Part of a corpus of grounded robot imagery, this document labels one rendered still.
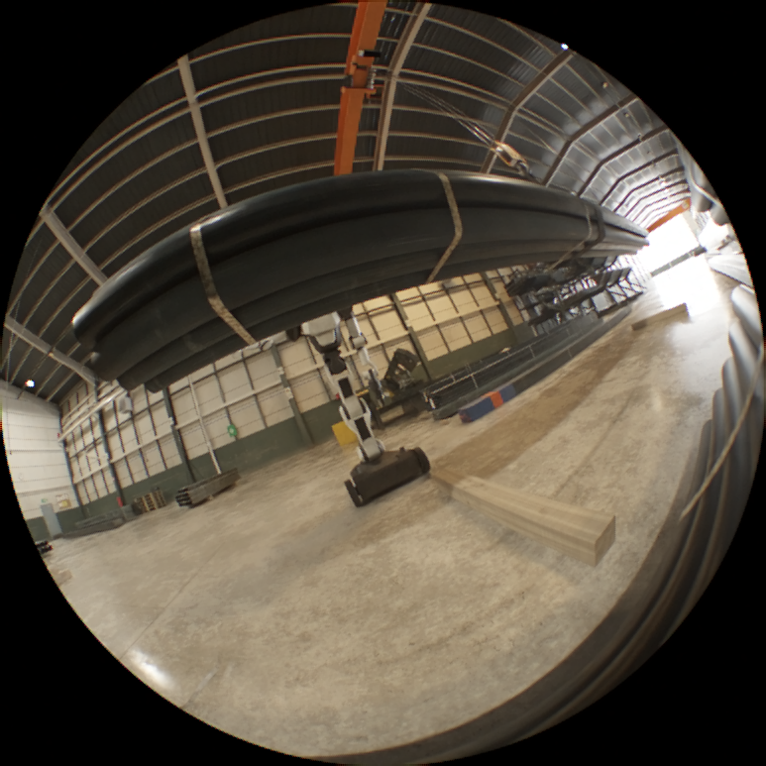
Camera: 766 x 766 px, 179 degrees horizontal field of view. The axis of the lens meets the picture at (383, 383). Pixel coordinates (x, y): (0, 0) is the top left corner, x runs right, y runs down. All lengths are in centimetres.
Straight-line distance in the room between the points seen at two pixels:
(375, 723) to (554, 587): 50
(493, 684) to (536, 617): 18
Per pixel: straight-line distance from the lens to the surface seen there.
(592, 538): 67
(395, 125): 1125
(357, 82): 608
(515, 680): 61
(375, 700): 69
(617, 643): 32
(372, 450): 184
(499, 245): 132
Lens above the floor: 58
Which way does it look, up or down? 4 degrees up
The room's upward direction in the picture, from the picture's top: 24 degrees counter-clockwise
